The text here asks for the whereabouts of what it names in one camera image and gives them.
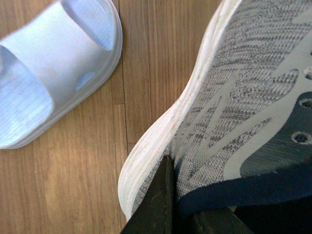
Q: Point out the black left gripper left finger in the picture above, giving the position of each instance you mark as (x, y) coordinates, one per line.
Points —
(155, 213)

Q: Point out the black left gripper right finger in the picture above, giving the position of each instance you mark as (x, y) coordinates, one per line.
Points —
(217, 221)

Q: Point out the grey knit sneaker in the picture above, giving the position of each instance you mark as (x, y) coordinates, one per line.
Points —
(240, 134)

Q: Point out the light blue slipper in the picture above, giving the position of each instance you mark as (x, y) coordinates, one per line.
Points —
(53, 63)

